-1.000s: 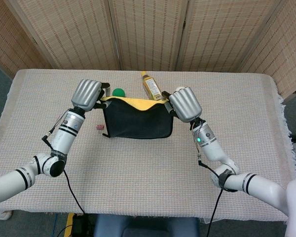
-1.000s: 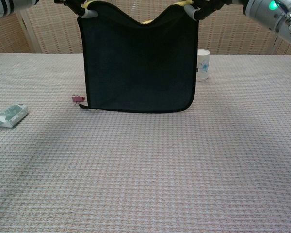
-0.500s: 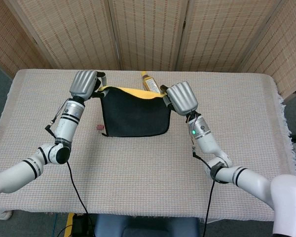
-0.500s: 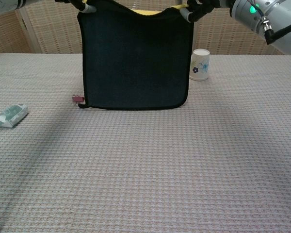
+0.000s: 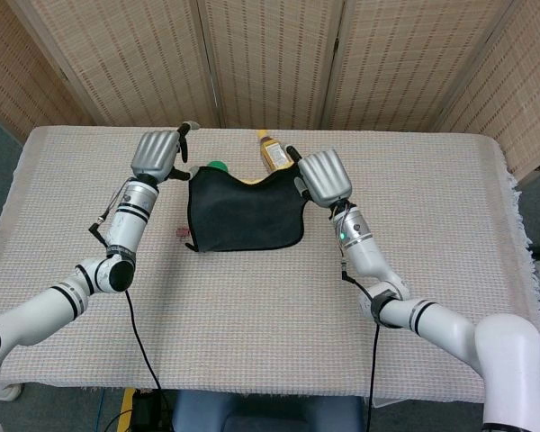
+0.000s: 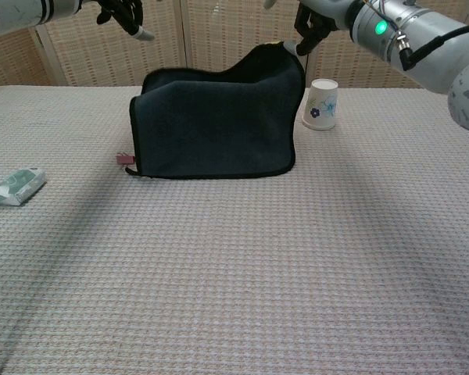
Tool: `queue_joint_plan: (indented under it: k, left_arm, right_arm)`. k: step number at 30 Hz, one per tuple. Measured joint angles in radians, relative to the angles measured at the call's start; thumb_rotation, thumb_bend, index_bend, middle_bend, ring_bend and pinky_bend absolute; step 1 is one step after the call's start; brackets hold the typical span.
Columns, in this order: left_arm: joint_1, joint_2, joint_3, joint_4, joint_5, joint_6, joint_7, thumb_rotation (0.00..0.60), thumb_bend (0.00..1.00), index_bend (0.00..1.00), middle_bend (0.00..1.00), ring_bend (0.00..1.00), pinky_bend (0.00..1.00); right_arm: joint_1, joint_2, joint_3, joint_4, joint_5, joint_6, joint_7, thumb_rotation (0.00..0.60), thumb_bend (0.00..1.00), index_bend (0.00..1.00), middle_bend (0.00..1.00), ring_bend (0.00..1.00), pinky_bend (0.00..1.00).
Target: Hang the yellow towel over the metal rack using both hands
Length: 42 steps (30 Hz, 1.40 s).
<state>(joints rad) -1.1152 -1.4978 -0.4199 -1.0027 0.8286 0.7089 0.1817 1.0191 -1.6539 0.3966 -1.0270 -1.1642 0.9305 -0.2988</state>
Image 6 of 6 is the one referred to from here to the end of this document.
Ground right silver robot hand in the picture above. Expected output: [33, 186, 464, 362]
[262, 0, 355, 56]

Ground white floral paper cup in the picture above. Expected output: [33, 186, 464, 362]
[301, 77, 339, 131]

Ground woven folding screen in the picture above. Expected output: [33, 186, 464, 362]
[0, 0, 469, 90]

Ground yellow towel with black trim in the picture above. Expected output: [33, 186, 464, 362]
[128, 41, 306, 180]

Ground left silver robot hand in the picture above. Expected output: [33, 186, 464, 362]
[96, 0, 156, 42]

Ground green tissue packet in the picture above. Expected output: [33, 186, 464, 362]
[0, 167, 48, 209]

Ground white woven tablecloth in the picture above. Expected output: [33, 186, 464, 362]
[0, 84, 469, 375]

